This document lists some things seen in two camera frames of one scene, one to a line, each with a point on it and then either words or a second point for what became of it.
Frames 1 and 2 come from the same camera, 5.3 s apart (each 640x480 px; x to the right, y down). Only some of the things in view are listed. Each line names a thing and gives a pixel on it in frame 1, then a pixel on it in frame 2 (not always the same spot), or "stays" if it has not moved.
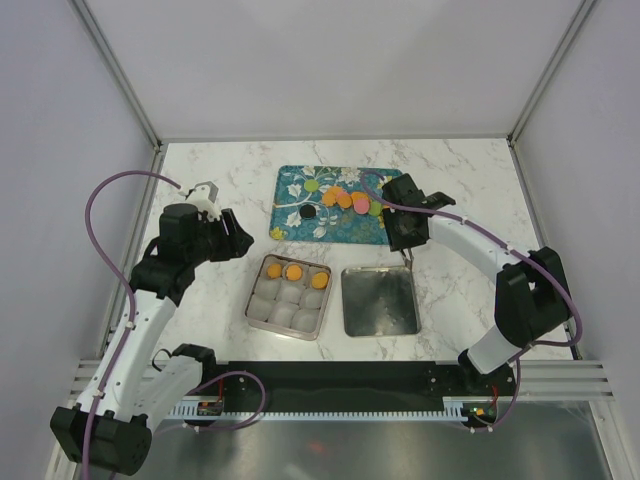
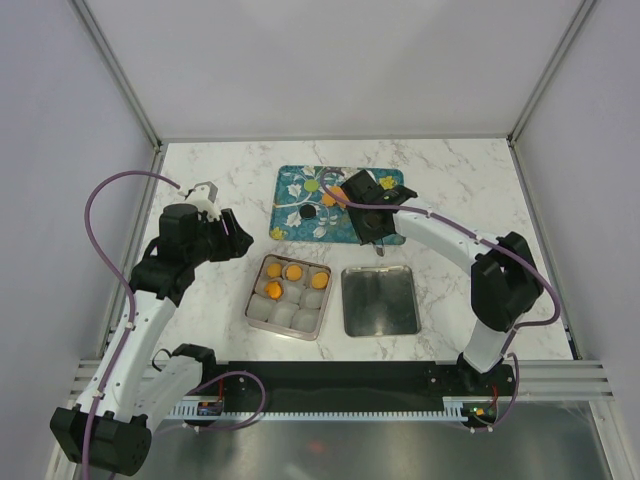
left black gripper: [233, 245] stays
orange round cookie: [320, 280] stays
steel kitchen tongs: [408, 257] -> [379, 249]
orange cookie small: [273, 270] stays
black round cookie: [307, 211] stays
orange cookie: [293, 272] stays
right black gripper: [395, 241] -> [364, 234]
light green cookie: [311, 185] stays
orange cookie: [329, 198] -> [274, 290]
